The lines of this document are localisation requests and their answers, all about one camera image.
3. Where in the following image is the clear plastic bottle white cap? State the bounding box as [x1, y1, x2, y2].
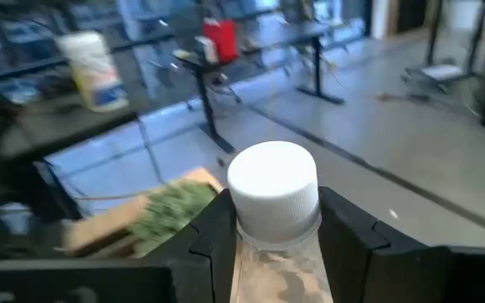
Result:
[227, 141, 335, 303]

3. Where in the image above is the red box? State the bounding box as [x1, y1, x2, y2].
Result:
[202, 19, 240, 64]

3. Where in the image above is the black background table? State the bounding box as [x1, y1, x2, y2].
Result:
[170, 48, 243, 155]
[242, 20, 347, 106]

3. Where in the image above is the green spiky plant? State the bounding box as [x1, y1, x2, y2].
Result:
[128, 181, 218, 253]

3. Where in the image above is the black floor stand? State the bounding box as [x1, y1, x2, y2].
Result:
[400, 0, 485, 92]

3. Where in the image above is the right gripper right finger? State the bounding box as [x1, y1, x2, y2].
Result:
[317, 186, 485, 303]

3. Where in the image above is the black side desk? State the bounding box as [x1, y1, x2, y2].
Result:
[0, 62, 163, 161]

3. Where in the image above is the white yellow wipes canister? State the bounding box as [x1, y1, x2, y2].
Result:
[55, 31, 130, 114]

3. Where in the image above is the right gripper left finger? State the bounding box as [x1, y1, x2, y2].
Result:
[0, 188, 238, 303]

